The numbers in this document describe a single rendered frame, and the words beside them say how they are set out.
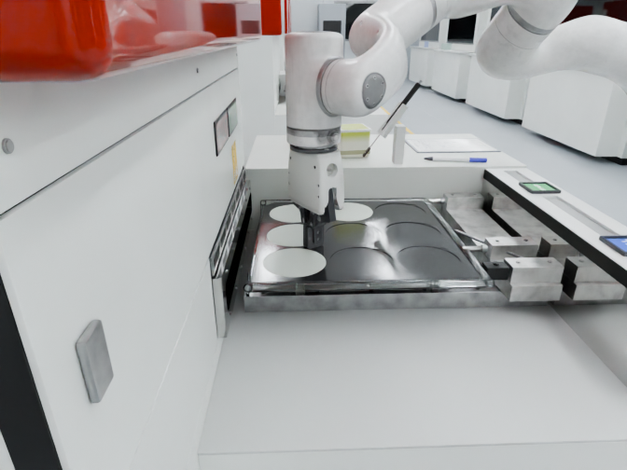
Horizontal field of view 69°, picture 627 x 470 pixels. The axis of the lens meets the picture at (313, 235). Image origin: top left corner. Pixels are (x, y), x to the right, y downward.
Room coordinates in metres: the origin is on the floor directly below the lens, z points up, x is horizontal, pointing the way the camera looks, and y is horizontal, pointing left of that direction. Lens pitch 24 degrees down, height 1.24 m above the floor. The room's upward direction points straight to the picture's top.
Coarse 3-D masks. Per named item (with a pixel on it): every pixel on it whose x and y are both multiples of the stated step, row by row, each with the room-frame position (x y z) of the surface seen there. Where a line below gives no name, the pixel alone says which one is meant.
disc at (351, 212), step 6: (348, 204) 0.91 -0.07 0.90; (354, 204) 0.91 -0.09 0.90; (360, 204) 0.91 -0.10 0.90; (336, 210) 0.88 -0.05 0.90; (342, 210) 0.88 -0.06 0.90; (348, 210) 0.88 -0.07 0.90; (354, 210) 0.88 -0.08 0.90; (360, 210) 0.88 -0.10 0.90; (366, 210) 0.88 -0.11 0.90; (336, 216) 0.85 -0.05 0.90; (342, 216) 0.85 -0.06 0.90; (348, 216) 0.85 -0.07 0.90; (354, 216) 0.85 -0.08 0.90; (360, 216) 0.85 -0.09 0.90; (366, 216) 0.84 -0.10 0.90
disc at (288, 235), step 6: (276, 228) 0.78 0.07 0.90; (282, 228) 0.78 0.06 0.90; (288, 228) 0.78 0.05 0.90; (294, 228) 0.78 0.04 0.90; (300, 228) 0.78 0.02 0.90; (270, 234) 0.76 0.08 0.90; (276, 234) 0.76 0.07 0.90; (282, 234) 0.76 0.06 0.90; (288, 234) 0.76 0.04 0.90; (294, 234) 0.76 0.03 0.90; (300, 234) 0.76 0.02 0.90; (270, 240) 0.73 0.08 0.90; (276, 240) 0.73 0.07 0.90; (282, 240) 0.73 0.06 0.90; (288, 240) 0.73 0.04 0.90; (294, 240) 0.73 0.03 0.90; (300, 240) 0.73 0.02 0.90
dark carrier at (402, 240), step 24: (264, 216) 0.85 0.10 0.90; (384, 216) 0.85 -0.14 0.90; (408, 216) 0.85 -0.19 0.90; (432, 216) 0.85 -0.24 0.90; (264, 240) 0.73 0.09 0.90; (336, 240) 0.74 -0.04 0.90; (360, 240) 0.74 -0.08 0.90; (384, 240) 0.73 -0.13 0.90; (408, 240) 0.74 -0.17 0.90; (432, 240) 0.74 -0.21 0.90; (336, 264) 0.64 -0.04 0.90; (360, 264) 0.64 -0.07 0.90; (384, 264) 0.64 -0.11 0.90; (408, 264) 0.64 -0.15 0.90; (432, 264) 0.64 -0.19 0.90; (456, 264) 0.64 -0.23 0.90
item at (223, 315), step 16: (240, 208) 0.78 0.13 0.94; (240, 224) 0.74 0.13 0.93; (240, 240) 0.79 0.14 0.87; (224, 256) 0.58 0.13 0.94; (240, 256) 0.72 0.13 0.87; (224, 272) 0.55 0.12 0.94; (240, 272) 0.70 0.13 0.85; (224, 288) 0.54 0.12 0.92; (224, 304) 0.53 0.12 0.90; (224, 320) 0.52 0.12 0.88; (224, 336) 0.52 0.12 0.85
